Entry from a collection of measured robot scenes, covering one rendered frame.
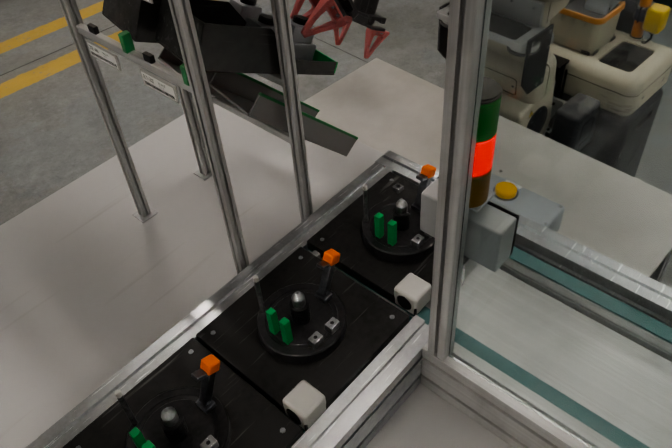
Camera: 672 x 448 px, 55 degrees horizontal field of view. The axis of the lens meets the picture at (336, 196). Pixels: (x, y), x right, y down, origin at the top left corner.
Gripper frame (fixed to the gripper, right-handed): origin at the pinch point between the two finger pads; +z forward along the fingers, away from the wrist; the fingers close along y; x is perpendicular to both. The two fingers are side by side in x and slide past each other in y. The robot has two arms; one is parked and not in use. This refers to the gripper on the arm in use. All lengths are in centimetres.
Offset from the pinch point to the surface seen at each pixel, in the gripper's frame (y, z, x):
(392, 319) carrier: 42, 24, 21
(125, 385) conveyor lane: 27, 60, 6
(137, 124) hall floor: -179, 47, 111
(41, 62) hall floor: -269, 65, 100
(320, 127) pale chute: 7.3, 8.9, 14.3
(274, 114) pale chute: 8.2, 14.1, 3.6
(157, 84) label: 5.7, 24.7, -14.4
